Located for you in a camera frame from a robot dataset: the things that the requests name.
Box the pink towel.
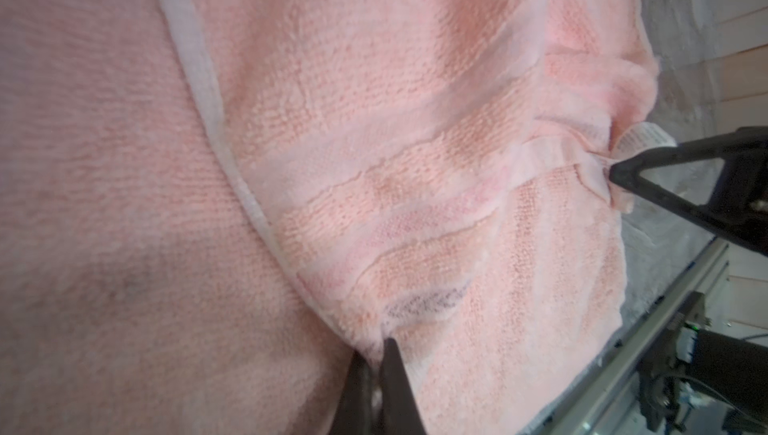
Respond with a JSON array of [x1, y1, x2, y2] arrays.
[[1, 0, 659, 434]]

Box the aluminium front rail frame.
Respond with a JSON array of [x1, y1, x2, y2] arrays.
[[535, 239, 729, 434]]

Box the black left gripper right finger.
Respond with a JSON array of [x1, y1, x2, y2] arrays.
[[378, 338, 427, 435]]

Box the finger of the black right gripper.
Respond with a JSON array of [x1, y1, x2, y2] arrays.
[[609, 126, 767, 255]]

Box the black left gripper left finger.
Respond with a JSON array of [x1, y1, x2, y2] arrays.
[[328, 352, 376, 435]]

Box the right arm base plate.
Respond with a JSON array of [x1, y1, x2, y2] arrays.
[[637, 292, 767, 434]]

